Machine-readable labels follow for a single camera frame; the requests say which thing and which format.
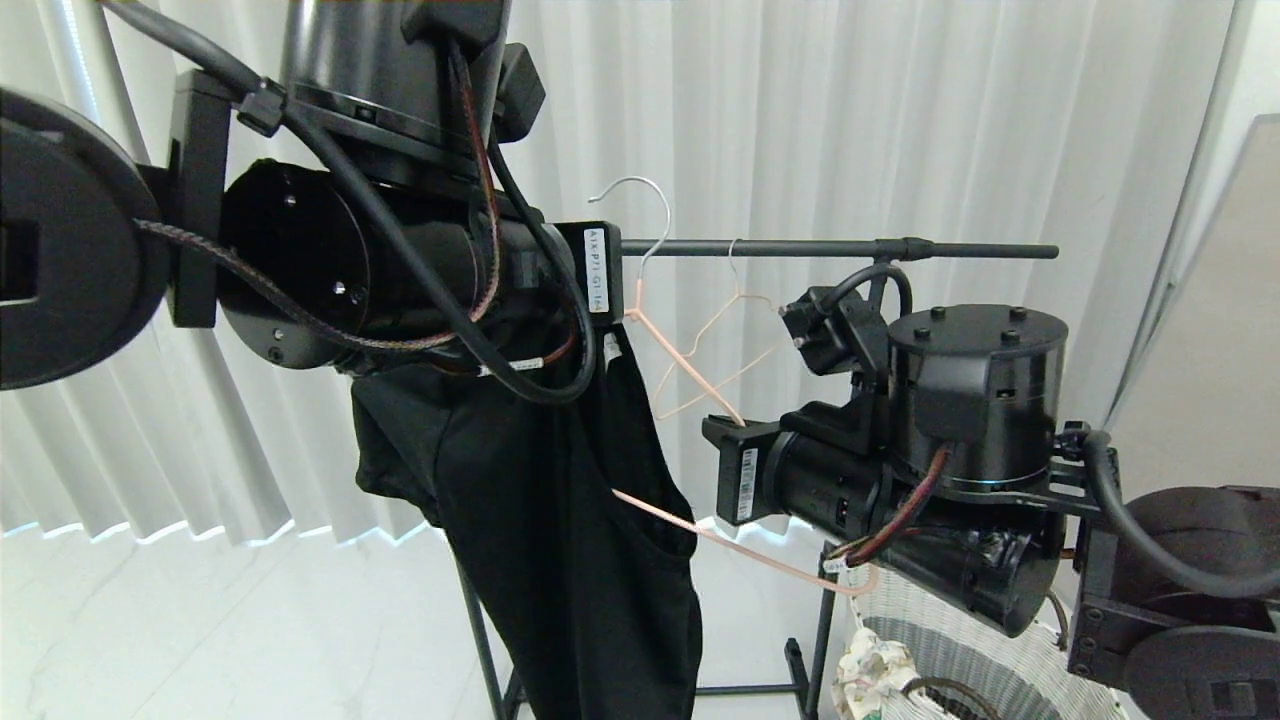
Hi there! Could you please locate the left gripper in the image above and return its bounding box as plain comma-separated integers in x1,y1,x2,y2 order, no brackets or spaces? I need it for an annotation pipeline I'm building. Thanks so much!
220,160,626,373

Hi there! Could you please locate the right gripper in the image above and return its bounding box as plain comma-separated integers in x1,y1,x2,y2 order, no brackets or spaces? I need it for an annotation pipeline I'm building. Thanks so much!
703,400,1066,638

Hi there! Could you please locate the pink clothes hanger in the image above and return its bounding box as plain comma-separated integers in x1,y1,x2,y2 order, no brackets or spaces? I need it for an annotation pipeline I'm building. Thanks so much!
588,177,881,598
655,240,791,419

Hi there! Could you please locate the black garment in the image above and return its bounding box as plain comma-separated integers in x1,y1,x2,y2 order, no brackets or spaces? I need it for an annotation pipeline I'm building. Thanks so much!
350,320,703,720

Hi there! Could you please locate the white laundry basket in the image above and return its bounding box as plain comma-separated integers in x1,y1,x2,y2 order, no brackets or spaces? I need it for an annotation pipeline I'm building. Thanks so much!
845,565,1131,720

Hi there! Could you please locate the black clothes rack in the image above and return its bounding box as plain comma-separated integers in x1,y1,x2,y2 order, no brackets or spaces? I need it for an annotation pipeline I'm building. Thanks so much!
455,237,1059,720

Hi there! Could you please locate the cream printed garment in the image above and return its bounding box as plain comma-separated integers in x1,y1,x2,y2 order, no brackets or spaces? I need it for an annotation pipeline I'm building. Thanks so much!
832,628,919,720

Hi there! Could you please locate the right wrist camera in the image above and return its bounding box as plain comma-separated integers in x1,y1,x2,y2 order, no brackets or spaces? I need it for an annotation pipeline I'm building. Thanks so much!
780,285,891,379

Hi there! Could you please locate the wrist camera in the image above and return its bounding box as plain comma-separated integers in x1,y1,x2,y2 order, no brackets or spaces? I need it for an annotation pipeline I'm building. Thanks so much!
780,285,891,379
402,0,547,143

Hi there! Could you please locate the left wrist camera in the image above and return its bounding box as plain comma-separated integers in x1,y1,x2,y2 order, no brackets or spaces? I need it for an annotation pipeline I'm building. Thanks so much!
402,0,547,143

